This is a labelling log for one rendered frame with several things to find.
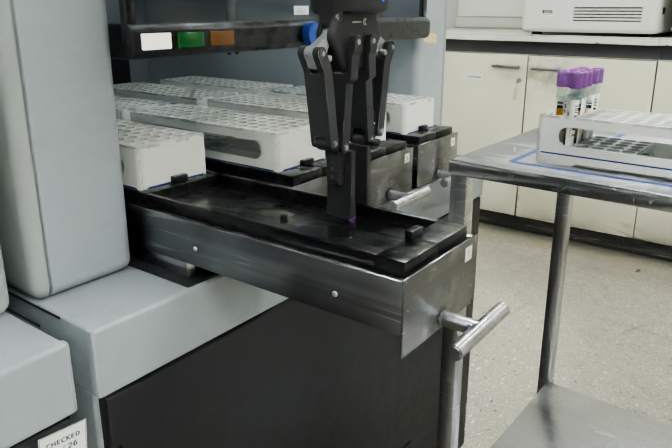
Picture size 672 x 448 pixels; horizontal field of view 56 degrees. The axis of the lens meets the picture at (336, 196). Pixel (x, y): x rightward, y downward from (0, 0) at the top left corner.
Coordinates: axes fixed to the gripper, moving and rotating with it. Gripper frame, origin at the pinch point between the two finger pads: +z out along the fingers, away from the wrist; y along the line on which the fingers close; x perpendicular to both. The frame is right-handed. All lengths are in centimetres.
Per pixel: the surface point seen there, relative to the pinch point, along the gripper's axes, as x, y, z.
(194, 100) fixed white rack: -47, -21, -2
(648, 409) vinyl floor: 16, -113, 85
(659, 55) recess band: -14, -229, 2
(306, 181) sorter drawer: -11.8, -7.5, 3.7
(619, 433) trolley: 19, -57, 56
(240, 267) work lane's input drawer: -4.8, 11.3, 7.0
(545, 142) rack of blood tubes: 10.3, -28.9, -0.3
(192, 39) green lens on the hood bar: -17.5, 4.4, -13.7
